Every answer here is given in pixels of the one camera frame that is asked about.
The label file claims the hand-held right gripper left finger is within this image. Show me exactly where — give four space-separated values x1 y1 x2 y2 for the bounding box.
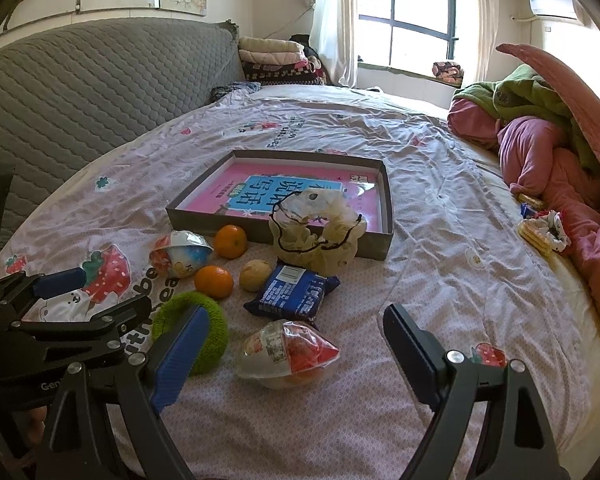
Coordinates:
35 304 211 480

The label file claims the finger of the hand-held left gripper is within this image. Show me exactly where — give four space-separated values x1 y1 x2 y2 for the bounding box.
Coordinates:
0 267 88 322
7 294 153 361

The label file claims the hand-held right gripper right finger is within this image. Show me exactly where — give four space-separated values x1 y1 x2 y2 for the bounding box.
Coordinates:
382 303 571 480

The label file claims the green fuzzy ring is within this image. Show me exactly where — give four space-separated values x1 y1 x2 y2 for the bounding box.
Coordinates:
158 291 229 376

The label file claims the orange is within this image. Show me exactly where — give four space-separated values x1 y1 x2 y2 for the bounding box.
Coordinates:
194 265 235 301
214 224 249 260

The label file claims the plastic-wrapped jelly cup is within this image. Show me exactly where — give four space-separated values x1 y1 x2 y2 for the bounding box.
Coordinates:
236 319 341 391
149 230 214 279

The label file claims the beige ball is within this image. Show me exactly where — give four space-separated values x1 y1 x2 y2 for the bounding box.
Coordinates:
239 259 273 292

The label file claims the grey cardboard box tray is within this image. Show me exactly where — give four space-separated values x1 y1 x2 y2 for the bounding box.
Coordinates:
166 149 395 261

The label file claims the cream scrunchie with black cord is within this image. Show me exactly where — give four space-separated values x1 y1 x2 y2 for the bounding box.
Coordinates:
268 191 370 277

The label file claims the pink and blue book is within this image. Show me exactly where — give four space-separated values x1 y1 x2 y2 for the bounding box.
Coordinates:
182 161 385 233

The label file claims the yellow biscuit pack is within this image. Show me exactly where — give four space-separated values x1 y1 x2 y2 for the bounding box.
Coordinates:
517 220 553 256

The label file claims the grey quilted headboard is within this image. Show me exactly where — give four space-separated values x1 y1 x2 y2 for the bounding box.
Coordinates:
0 19 246 256

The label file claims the small blue snack packet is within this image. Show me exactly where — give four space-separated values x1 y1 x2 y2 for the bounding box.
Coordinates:
519 192 548 218

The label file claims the pink quilt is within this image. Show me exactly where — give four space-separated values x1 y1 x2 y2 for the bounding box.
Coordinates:
447 97 600 311

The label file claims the dark patterned cloth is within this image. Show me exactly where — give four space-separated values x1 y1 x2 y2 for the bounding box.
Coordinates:
210 81 261 103

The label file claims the green blanket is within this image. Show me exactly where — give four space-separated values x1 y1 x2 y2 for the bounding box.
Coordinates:
452 64 600 171

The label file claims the folded cloth on windowsill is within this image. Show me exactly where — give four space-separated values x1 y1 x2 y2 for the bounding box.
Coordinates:
431 61 465 83

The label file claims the dark patterned folded blanket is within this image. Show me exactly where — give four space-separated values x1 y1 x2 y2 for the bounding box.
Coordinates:
242 60 329 86

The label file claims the pink folded blanket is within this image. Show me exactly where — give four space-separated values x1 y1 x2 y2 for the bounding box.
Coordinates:
240 50 307 67

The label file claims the mauve quilted pillow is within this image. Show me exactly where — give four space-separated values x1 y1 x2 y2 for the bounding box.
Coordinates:
495 42 600 201

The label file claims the cream folded blanket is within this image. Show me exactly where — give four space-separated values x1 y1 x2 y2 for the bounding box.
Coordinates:
238 36 306 54

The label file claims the white sheer curtain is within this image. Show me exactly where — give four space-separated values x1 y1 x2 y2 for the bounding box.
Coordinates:
310 0 361 88
467 0 503 86

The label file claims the window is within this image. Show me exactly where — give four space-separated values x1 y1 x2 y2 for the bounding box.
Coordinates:
357 0 473 68

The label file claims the white air conditioner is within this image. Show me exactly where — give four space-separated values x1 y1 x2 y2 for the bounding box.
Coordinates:
529 0 588 23

